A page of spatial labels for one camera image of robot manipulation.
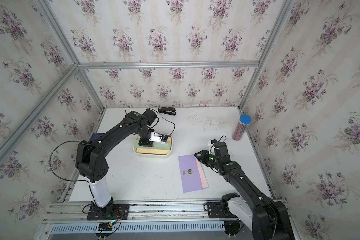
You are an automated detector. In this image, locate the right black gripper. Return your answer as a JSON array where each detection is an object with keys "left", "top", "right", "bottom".
[{"left": 193, "top": 149, "right": 220, "bottom": 168}]

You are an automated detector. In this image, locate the lilac purple envelope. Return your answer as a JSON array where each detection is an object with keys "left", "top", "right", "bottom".
[{"left": 178, "top": 155, "right": 203, "bottom": 193}]

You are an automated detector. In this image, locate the light green envelope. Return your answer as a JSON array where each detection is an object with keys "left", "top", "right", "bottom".
[{"left": 132, "top": 137, "right": 170, "bottom": 151}]

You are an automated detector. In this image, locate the white rectangular storage tray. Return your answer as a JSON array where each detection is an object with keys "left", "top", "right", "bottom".
[{"left": 132, "top": 137, "right": 173, "bottom": 158}]

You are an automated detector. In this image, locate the beige envelope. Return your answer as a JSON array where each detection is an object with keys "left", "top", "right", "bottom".
[{"left": 134, "top": 137, "right": 172, "bottom": 155}]

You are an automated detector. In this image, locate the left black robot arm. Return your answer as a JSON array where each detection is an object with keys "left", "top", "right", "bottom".
[{"left": 75, "top": 109, "right": 158, "bottom": 209}]

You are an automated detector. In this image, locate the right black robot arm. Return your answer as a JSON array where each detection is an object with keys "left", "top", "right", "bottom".
[{"left": 194, "top": 140, "right": 295, "bottom": 240}]

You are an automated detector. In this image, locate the black stapler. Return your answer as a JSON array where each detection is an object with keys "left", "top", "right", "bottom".
[{"left": 158, "top": 107, "right": 177, "bottom": 116}]

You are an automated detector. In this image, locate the pink envelope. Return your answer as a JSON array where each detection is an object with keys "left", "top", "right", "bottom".
[{"left": 196, "top": 161, "right": 209, "bottom": 189}]

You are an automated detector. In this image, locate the dark blue booklet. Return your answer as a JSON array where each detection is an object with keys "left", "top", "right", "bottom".
[{"left": 89, "top": 133, "right": 104, "bottom": 142}]

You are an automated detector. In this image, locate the blue-lidded pencil tube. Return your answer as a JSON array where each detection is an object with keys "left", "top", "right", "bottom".
[{"left": 232, "top": 115, "right": 252, "bottom": 141}]

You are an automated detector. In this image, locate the small circuit board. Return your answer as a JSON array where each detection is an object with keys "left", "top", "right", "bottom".
[{"left": 98, "top": 223, "right": 114, "bottom": 232}]

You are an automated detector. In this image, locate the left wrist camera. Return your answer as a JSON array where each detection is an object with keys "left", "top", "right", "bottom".
[{"left": 149, "top": 132, "right": 169, "bottom": 144}]

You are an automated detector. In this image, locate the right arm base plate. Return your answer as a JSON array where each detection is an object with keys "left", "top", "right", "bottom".
[{"left": 203, "top": 202, "right": 238, "bottom": 219}]

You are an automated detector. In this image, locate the aluminium mounting rail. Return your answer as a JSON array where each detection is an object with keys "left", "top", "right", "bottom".
[{"left": 32, "top": 200, "right": 301, "bottom": 240}]

